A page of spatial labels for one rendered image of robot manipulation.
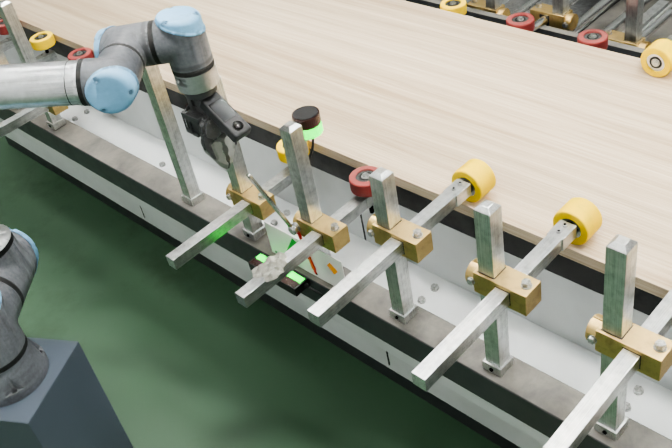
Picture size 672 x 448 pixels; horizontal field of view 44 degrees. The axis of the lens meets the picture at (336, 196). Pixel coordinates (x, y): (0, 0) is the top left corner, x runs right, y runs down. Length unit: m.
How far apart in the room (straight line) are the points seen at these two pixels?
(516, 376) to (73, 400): 1.11
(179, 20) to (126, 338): 1.61
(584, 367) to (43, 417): 1.24
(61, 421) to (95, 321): 1.02
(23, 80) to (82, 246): 1.94
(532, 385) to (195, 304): 1.63
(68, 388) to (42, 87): 0.85
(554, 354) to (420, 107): 0.70
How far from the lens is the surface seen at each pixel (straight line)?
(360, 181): 1.93
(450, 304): 2.01
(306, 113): 1.79
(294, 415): 2.66
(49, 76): 1.67
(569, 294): 1.82
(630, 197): 1.85
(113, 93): 1.63
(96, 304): 3.26
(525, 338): 1.93
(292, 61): 2.48
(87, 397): 2.30
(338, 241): 1.87
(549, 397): 1.72
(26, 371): 2.15
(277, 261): 1.81
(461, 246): 1.95
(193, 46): 1.72
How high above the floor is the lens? 2.06
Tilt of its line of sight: 37 degrees down
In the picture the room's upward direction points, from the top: 12 degrees counter-clockwise
